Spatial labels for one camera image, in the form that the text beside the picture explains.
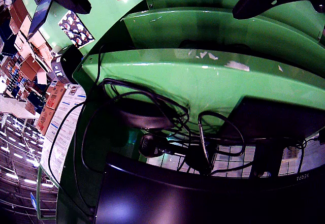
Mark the stacked brown cardboard boxes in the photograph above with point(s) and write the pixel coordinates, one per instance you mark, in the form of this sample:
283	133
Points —
28	69

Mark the red print cardboard boxes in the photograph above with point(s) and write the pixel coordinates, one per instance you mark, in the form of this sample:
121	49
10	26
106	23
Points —
50	102

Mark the dark patterned printed card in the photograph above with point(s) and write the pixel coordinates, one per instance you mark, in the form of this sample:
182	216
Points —
76	29

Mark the green metal shelf unit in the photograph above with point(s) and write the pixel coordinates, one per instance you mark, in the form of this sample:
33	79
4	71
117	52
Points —
203	81

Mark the black flat panel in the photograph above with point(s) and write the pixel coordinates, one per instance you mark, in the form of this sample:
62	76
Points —
274	120

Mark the white paper posters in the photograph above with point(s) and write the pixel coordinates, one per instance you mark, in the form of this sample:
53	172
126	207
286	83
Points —
63	132

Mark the black oval base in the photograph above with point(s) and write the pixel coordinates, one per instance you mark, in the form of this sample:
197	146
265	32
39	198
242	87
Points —
144	120

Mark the black handheld scanner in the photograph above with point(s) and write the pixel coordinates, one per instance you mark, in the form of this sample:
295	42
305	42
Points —
152	145

